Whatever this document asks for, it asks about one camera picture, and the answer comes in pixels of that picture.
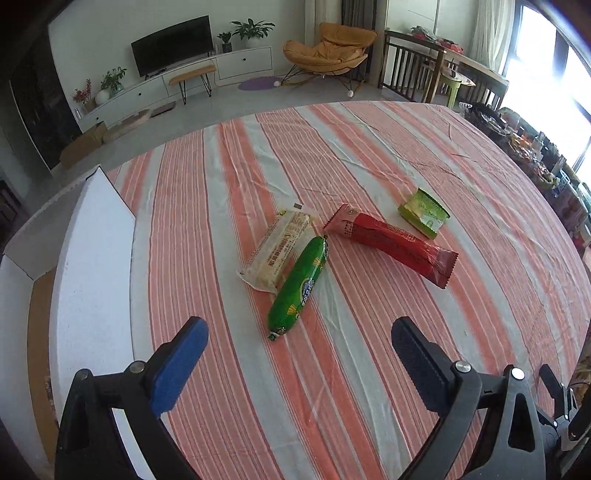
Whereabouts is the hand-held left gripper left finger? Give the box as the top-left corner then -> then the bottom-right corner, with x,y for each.
54,316 -> 209,480

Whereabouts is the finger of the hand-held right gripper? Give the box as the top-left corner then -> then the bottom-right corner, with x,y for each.
539,364 -> 566,401

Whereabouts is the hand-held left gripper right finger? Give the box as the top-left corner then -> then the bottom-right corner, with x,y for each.
391,316 -> 548,480

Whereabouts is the red snack packet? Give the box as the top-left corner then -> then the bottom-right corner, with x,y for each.
322,203 -> 459,289

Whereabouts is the white cardboard box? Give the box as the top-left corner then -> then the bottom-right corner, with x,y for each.
0,166 -> 139,480

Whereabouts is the green sausage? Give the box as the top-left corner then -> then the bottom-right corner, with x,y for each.
268,235 -> 330,342

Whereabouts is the light green snack packet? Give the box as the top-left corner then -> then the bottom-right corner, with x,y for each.
398,187 -> 451,240

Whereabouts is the cream snack packet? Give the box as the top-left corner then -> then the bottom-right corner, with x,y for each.
238,209 -> 311,292

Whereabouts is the orange striped tablecloth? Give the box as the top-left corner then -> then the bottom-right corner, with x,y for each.
106,102 -> 591,480

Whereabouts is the row of assorted goods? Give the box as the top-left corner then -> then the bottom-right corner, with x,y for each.
462,104 -> 591,250

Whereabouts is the brown cardboard box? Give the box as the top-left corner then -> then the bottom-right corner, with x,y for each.
59,122 -> 108,169

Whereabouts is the wooden board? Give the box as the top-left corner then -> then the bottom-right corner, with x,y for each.
104,110 -> 153,141

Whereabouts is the green stool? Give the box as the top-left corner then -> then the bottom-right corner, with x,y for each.
436,69 -> 476,109

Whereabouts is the red flower plant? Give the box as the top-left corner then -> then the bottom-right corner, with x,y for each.
73,78 -> 95,112

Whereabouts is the green plant in white vase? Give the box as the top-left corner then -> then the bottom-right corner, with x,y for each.
95,67 -> 127,106

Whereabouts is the wooden bench with metal legs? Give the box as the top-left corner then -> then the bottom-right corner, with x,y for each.
168,65 -> 218,104

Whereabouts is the purple rug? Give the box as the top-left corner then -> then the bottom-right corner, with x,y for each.
238,76 -> 278,92

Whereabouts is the dark glass cabinet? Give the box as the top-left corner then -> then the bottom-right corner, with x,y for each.
9,37 -> 81,169

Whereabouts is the window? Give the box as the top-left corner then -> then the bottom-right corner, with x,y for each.
499,0 -> 591,185

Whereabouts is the white television cabinet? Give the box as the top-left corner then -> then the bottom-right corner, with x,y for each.
76,45 -> 273,132

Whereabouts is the black television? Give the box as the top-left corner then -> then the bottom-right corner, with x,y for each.
130,15 -> 215,78

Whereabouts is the orange lounge chair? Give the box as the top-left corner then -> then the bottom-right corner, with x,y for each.
283,21 -> 378,97

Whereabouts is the white curtain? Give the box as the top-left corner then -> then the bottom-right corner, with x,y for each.
468,0 -> 515,70

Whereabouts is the large leafy potted plant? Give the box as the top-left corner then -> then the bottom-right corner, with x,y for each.
230,18 -> 275,49

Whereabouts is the dark curtain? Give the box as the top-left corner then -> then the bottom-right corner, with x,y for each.
341,0 -> 379,31

